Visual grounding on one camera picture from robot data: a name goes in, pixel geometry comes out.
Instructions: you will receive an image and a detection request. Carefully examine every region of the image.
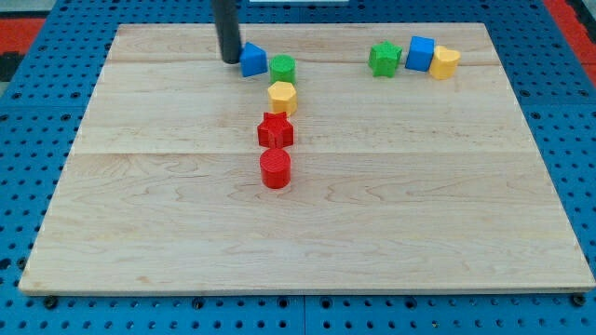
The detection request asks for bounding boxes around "yellow heart block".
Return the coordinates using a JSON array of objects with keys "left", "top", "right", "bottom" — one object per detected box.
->
[{"left": 428, "top": 46, "right": 461, "bottom": 80}]

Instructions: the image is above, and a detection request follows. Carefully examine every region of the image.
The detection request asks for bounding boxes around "red cylinder block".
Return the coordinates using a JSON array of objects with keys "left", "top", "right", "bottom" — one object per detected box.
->
[{"left": 259, "top": 148, "right": 291, "bottom": 189}]

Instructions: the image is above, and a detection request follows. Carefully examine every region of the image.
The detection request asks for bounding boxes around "red star block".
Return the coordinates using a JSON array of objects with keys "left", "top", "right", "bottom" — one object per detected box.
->
[{"left": 257, "top": 112, "right": 294, "bottom": 148}]

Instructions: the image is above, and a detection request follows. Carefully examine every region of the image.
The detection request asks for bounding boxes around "yellow hexagon block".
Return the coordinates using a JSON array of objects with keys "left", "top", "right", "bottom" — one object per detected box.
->
[{"left": 267, "top": 81, "right": 297, "bottom": 116}]

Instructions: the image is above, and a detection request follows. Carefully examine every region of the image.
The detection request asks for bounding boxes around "green cylinder block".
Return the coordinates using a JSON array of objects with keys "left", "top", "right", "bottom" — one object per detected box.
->
[{"left": 269, "top": 54, "right": 296, "bottom": 85}]

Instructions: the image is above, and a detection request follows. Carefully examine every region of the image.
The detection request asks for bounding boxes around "light wooden board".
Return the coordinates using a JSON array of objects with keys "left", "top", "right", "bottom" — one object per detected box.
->
[{"left": 20, "top": 23, "right": 595, "bottom": 296}]

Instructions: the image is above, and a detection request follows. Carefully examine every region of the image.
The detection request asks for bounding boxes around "blue triangular block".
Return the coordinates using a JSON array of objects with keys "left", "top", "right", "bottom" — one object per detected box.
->
[{"left": 240, "top": 42, "right": 268, "bottom": 77}]

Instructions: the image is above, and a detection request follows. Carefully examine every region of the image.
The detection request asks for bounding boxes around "green star block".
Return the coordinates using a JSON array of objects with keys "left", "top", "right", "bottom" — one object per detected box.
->
[{"left": 368, "top": 41, "right": 402, "bottom": 77}]

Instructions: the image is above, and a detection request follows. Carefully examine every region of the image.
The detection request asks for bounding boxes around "blue cube block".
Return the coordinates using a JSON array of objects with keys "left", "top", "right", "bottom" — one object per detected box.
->
[{"left": 405, "top": 36, "right": 435, "bottom": 72}]

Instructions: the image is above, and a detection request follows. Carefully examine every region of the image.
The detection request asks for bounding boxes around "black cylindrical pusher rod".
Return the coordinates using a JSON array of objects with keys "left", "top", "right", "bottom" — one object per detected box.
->
[{"left": 210, "top": 0, "right": 242, "bottom": 64}]

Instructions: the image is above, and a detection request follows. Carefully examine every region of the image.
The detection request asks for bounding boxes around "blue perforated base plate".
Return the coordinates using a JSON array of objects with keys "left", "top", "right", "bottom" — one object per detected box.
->
[{"left": 1, "top": 0, "right": 595, "bottom": 334}]

